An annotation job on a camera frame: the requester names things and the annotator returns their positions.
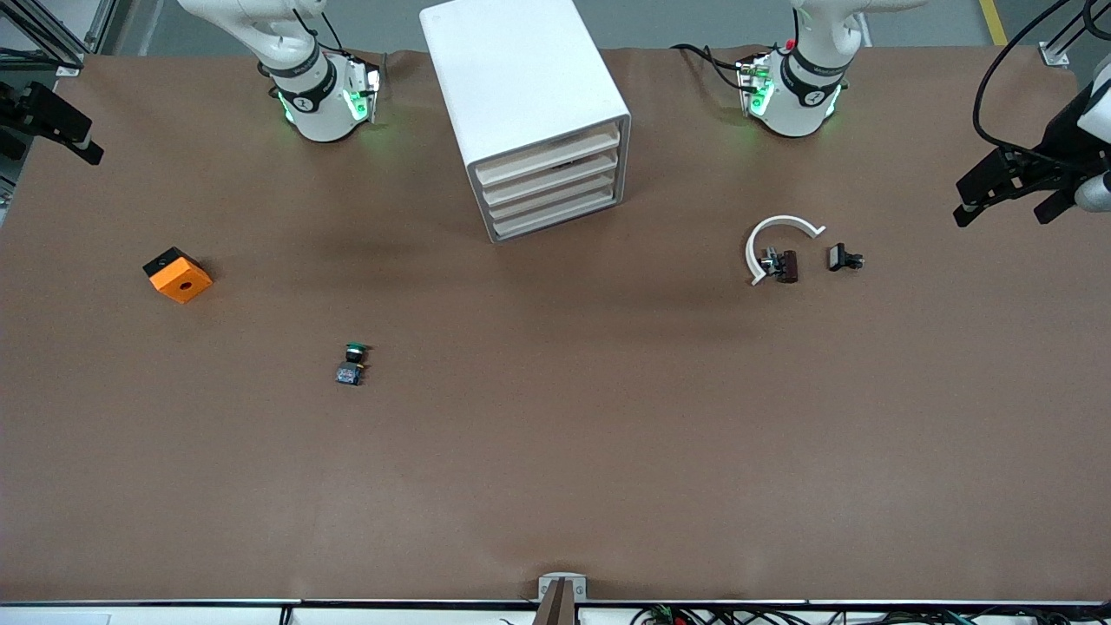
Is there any orange and black button box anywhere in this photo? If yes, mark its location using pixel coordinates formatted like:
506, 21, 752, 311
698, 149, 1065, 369
142, 247, 214, 305

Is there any small brown metal component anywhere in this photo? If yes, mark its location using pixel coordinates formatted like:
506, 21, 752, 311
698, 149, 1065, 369
760, 247, 799, 285

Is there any aluminium frame profile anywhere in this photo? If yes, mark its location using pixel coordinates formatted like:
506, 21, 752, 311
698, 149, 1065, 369
0, 0, 118, 77
1040, 0, 1111, 69

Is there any white curved plastic ring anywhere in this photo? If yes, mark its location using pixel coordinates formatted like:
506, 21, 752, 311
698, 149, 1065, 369
745, 214, 827, 287

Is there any green push button switch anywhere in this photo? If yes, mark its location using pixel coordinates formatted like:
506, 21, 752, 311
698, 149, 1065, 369
336, 343, 372, 387

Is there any grey metal mount bracket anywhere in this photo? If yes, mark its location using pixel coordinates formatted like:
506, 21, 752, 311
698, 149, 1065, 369
537, 572, 588, 602

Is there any brown mount bar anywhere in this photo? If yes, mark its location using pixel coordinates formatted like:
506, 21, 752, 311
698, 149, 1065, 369
532, 579, 578, 625

